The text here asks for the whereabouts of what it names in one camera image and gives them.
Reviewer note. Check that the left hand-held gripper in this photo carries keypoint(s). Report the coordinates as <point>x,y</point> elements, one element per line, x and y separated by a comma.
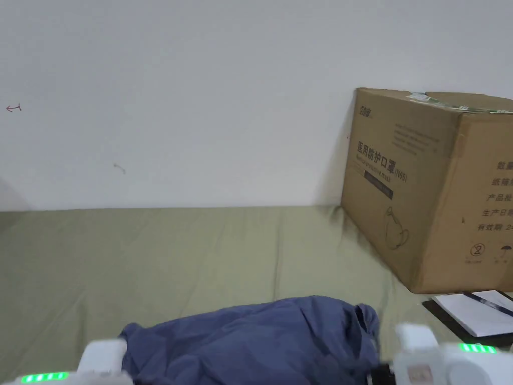
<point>96,361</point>

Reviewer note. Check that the large brown cardboard carton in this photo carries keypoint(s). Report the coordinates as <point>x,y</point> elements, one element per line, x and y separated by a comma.
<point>433,192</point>

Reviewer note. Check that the dark blue shirt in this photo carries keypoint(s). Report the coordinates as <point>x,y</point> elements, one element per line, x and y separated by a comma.
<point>256,341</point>

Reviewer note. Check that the white paper booklet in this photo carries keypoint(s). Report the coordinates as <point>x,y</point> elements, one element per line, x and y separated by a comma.
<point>477,315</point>

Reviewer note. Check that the bed with pale green sheet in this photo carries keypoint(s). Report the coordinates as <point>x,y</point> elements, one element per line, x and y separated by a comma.
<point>160,260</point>

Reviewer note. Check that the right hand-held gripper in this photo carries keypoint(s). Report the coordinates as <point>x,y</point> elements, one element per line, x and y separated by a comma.
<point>441,363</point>

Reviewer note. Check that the flat black folder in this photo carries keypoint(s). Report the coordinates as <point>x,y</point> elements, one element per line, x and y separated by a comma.
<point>443,315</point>

